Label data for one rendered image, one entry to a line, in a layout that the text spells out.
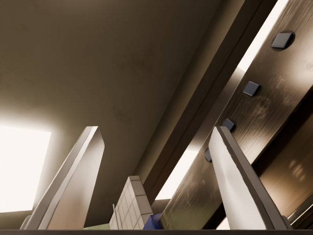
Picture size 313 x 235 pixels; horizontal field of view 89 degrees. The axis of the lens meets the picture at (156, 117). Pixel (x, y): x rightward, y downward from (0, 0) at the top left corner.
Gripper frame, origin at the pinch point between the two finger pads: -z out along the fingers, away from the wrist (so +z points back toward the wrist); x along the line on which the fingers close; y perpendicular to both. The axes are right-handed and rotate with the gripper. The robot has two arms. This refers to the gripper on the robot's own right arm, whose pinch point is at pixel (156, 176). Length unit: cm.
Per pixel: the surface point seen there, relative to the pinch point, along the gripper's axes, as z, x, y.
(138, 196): -51, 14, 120
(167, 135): -137, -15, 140
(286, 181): -19, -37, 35
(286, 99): -36, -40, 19
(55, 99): -130, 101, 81
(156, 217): -31, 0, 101
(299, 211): -11, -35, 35
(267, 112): -37, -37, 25
